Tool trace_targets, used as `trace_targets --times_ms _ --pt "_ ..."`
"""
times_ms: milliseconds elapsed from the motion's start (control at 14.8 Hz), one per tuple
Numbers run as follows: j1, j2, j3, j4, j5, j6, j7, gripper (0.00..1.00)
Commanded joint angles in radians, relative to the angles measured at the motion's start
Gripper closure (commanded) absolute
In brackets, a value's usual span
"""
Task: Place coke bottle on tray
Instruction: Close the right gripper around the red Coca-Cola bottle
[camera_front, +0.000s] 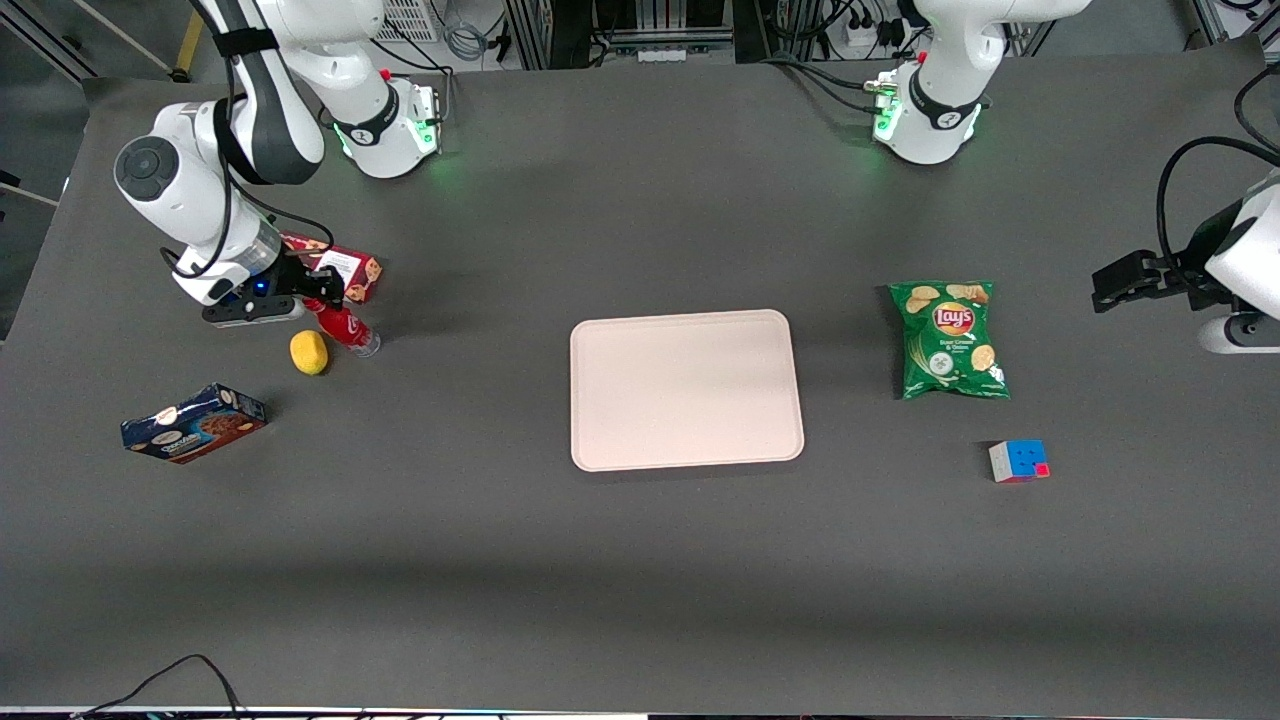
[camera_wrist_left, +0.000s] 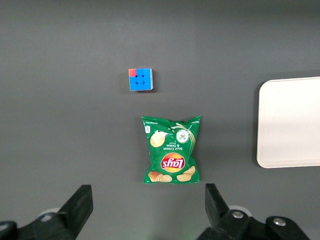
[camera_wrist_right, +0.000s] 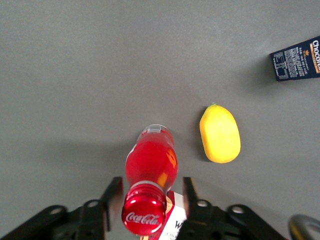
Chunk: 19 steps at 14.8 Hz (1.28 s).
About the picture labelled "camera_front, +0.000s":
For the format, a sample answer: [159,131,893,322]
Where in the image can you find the beige plastic tray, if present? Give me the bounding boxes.
[569,309,806,473]

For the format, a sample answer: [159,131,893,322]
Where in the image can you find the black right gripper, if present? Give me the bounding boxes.
[255,250,347,311]

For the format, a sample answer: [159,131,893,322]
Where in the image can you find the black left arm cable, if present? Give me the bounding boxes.
[1156,136,1280,291]

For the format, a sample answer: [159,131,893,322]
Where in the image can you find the black left base cables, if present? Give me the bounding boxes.
[765,55,893,113]

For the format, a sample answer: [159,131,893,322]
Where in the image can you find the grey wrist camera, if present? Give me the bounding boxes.
[1198,314,1280,355]
[202,297,307,329]

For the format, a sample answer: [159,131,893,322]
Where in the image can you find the red cookie box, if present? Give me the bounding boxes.
[281,233,383,305]

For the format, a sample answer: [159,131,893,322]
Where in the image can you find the Rubik's cube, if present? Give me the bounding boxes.
[989,439,1051,484]

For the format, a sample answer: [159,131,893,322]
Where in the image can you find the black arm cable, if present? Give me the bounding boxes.
[163,0,336,281]
[1156,136,1280,291]

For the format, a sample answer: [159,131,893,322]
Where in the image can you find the yellow black post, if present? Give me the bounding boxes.
[170,0,207,83]

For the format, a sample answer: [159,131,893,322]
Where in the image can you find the yellow lemon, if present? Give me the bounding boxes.
[290,330,330,377]

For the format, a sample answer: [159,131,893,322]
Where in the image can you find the black cable at table edge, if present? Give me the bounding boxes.
[70,654,251,720]

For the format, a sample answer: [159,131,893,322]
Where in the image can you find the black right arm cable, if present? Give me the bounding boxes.
[163,0,336,281]

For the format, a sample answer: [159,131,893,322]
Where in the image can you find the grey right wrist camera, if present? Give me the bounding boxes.
[202,297,307,329]

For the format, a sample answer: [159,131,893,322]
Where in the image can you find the blue cookie box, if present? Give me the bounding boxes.
[121,383,268,465]

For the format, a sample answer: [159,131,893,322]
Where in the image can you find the white perforated box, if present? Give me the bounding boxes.
[374,0,442,44]

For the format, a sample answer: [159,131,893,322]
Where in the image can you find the grey coiled cable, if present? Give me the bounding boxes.
[442,18,489,62]

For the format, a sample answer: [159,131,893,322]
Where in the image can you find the green Lays chips bag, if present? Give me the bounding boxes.
[889,281,1011,401]

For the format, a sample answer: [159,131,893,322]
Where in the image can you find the white power strip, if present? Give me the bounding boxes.
[845,18,907,57]

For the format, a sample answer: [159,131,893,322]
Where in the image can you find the red coke bottle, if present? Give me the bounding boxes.
[304,298,382,358]

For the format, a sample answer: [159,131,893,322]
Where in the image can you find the black right base cables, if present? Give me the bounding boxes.
[368,35,453,133]

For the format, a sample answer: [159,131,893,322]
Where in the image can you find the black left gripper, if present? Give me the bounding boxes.
[1092,205,1246,315]

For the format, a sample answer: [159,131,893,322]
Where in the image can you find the black base cables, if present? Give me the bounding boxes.
[368,35,453,133]
[765,55,893,113]

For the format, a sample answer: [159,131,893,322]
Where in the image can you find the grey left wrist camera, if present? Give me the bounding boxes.
[1198,314,1280,355]

